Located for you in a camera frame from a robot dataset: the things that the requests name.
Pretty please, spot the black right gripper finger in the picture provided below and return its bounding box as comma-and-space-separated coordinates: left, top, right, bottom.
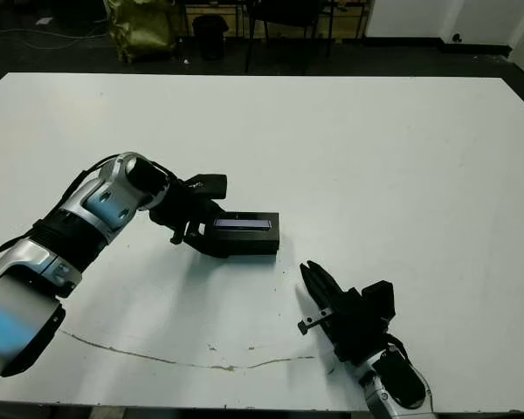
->
306, 259, 355, 301
299, 263, 338, 313

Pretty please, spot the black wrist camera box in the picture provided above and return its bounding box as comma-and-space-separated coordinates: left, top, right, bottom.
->
185, 173, 228, 200
361, 281, 396, 326

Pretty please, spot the yellow-green plastic bag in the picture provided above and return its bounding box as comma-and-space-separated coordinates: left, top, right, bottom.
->
104, 0, 178, 62

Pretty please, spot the thin white floor cable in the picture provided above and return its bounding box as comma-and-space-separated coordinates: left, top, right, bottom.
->
0, 28, 110, 50

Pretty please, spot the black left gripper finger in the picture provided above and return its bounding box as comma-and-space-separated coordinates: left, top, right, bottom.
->
186, 232, 235, 260

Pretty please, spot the black trash bin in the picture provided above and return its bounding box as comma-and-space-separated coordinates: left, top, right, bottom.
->
192, 15, 229, 60

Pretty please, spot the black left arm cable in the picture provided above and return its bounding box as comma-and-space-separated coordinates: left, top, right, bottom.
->
0, 153, 119, 267

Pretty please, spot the black office chair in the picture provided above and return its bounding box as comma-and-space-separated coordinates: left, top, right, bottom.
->
244, 0, 335, 73

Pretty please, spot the black box lid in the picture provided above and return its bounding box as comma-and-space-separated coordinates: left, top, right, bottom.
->
203, 212, 281, 258

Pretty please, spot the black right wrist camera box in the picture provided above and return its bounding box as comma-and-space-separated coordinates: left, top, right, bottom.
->
361, 281, 396, 326

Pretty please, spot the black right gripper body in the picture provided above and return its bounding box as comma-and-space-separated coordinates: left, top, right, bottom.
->
296, 286, 393, 366

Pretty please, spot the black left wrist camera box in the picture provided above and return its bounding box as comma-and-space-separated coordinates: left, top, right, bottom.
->
185, 173, 228, 200

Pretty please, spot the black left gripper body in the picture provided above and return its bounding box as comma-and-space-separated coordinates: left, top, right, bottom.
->
149, 176, 223, 246

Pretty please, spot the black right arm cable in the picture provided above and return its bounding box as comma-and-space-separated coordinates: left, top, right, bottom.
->
383, 333, 414, 363

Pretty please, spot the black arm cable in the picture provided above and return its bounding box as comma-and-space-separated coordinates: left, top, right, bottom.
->
0, 153, 119, 267
383, 333, 414, 363

